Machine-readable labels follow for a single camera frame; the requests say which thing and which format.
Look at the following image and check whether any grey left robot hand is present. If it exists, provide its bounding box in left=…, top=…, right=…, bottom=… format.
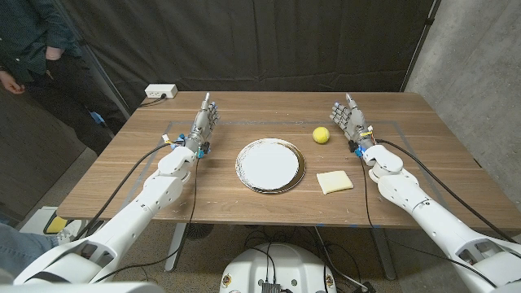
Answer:
left=185, top=91, right=220, bottom=154

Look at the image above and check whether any white gold-rimmed paper plate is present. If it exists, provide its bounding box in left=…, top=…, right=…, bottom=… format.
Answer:
left=234, top=138, right=306, bottom=195

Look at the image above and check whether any black power strip cord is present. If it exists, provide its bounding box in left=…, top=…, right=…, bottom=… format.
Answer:
left=138, top=94, right=168, bottom=109

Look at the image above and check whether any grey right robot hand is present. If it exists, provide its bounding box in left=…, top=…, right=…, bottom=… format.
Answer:
left=329, top=93, right=376, bottom=151

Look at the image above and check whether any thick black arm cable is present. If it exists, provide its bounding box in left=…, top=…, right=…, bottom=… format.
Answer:
left=72, top=141, right=182, bottom=241
left=374, top=138, right=519, bottom=244

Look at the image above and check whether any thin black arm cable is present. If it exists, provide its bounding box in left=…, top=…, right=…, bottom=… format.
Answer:
left=359, top=155, right=498, bottom=289
left=95, top=155, right=200, bottom=284

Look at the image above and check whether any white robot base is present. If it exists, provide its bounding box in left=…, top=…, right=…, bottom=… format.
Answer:
left=219, top=243, right=338, bottom=293

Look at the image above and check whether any black round floor fan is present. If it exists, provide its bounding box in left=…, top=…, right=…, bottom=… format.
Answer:
left=185, top=222, right=215, bottom=241

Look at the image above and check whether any blue jeans leg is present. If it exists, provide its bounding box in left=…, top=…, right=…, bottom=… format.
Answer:
left=0, top=222, right=58, bottom=278

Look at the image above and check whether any yellow tennis ball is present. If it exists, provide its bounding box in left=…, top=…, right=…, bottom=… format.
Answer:
left=312, top=126, right=331, bottom=145

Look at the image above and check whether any person in dark green shirt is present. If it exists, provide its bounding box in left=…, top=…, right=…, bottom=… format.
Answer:
left=0, top=0, right=127, bottom=155

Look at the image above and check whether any grey floor cable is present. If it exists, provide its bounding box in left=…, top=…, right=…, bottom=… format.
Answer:
left=313, top=226, right=361, bottom=291

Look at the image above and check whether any light grey table leg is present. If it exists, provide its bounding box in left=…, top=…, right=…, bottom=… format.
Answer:
left=370, top=227, right=396, bottom=281
left=164, top=222, right=188, bottom=273

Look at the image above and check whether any yellow black floor item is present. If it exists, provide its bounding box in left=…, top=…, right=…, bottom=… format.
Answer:
left=47, top=216, right=69, bottom=235

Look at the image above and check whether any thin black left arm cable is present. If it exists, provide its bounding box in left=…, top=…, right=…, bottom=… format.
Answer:
left=95, top=155, right=200, bottom=284

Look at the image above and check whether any white power strip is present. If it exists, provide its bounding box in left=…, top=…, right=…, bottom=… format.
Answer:
left=144, top=83, right=179, bottom=99

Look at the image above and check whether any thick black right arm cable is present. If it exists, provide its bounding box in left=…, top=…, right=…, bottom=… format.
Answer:
left=374, top=138, right=519, bottom=244

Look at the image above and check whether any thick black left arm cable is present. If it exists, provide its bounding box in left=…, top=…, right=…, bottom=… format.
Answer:
left=72, top=141, right=182, bottom=241

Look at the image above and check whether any black backdrop curtain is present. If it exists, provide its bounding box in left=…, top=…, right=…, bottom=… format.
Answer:
left=60, top=0, right=436, bottom=113

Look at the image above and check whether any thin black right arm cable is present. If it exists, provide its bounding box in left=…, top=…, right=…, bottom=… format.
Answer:
left=359, top=155, right=498, bottom=289

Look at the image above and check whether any black backdrop stand pole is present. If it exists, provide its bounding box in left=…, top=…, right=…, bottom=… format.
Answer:
left=52, top=0, right=134, bottom=117
left=401, top=0, right=443, bottom=93

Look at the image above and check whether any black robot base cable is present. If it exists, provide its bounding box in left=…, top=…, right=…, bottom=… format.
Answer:
left=243, top=246, right=278, bottom=284

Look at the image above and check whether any pale yellow sponge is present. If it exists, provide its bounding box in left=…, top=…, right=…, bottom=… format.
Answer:
left=316, top=169, right=354, bottom=195

